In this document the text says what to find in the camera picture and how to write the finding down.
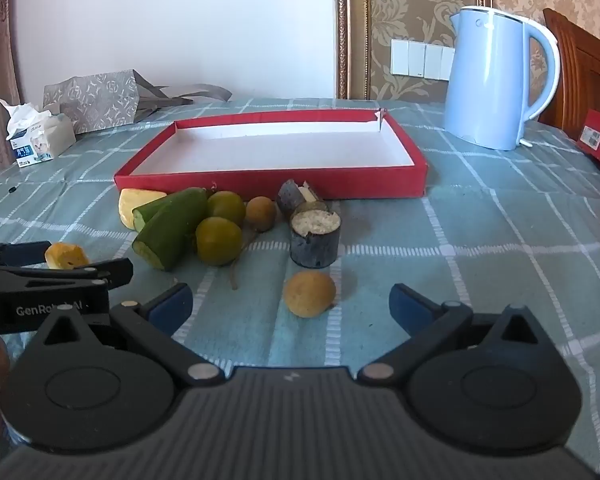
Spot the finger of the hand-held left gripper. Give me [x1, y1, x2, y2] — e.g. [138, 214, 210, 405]
[0, 258, 134, 294]
[0, 240, 52, 267]

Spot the yellow mango piece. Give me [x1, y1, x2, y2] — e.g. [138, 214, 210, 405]
[45, 242, 90, 271]
[118, 188, 168, 231]

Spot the tissue pack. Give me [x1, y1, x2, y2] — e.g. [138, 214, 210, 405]
[0, 99, 77, 167]

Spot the green cucumber piece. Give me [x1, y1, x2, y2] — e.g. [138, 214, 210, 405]
[132, 195, 209, 272]
[132, 187, 210, 233]

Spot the shallow red cardboard box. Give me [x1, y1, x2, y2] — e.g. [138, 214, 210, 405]
[114, 109, 429, 201]

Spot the ornate gold wall frame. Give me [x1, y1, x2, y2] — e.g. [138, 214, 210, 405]
[334, 0, 495, 101]

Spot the white wall switch panel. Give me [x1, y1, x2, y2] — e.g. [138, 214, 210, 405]
[391, 38, 456, 81]

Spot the light blue electric kettle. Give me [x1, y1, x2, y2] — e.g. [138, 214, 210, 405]
[444, 6, 562, 152]

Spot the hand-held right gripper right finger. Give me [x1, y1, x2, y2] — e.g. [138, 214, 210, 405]
[357, 283, 548, 387]

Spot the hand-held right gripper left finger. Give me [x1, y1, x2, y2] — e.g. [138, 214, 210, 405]
[35, 282, 226, 387]

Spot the dark sugarcane piece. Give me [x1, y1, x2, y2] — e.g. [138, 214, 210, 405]
[276, 178, 329, 217]
[290, 210, 342, 268]

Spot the brown longan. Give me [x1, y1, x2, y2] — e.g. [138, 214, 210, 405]
[245, 196, 277, 233]
[283, 271, 337, 319]

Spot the green mandarin orange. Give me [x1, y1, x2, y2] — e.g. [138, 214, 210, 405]
[196, 217, 244, 267]
[207, 191, 247, 226]

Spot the grey patterned gift bag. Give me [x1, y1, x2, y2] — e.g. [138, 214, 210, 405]
[42, 70, 233, 135]

